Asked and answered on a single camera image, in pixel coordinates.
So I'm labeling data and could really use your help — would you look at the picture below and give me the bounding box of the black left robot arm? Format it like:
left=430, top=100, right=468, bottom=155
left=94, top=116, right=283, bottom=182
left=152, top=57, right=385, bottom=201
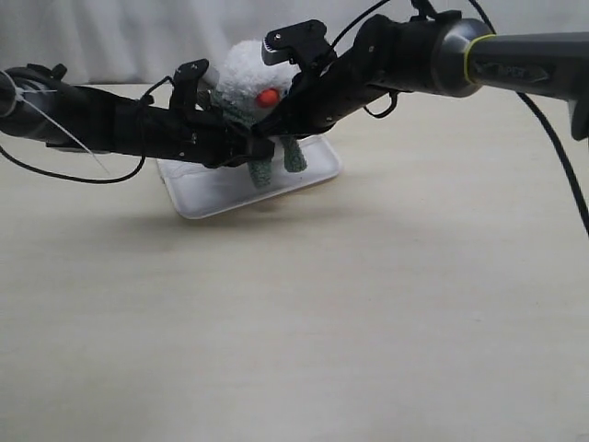
left=1, top=59, right=275, bottom=169

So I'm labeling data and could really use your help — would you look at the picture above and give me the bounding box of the white curtain backdrop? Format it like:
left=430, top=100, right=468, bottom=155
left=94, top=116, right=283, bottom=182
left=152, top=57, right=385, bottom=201
left=0, top=0, right=589, bottom=87

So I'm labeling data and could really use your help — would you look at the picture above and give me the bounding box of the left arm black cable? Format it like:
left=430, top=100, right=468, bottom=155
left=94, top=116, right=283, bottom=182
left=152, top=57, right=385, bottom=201
left=0, top=76, right=176, bottom=185

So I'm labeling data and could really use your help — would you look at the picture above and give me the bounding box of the white plush snowman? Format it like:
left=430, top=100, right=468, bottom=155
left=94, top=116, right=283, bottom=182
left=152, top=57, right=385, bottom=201
left=198, top=40, right=300, bottom=129

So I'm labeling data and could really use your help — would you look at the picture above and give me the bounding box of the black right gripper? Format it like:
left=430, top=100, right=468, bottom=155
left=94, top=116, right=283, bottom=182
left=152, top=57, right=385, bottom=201
left=251, top=14, right=411, bottom=138

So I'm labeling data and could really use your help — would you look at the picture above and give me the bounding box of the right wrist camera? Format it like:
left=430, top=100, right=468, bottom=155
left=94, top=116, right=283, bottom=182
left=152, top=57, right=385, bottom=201
left=261, top=19, right=337, bottom=71

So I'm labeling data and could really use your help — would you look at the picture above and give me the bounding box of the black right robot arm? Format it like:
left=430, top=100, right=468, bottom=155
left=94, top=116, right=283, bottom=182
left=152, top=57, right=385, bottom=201
left=252, top=11, right=588, bottom=141

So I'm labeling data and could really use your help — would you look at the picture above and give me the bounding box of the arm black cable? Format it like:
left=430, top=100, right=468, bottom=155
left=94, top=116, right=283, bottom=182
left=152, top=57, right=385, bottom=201
left=0, top=76, right=176, bottom=185
left=330, top=0, right=589, bottom=240

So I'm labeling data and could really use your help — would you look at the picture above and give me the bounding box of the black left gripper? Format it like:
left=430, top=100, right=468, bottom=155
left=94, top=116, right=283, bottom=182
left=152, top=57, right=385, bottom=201
left=137, top=58, right=275, bottom=169

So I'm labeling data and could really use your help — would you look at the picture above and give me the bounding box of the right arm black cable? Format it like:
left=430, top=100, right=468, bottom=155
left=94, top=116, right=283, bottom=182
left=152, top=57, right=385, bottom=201
left=330, top=0, right=589, bottom=240

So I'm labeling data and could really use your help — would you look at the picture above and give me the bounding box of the green knitted scarf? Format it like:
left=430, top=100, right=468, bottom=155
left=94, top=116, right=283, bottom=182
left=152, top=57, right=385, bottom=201
left=211, top=87, right=307, bottom=189

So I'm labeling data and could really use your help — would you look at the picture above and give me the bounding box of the white plastic tray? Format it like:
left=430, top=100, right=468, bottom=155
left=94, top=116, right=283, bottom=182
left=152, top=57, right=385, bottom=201
left=156, top=133, right=344, bottom=221

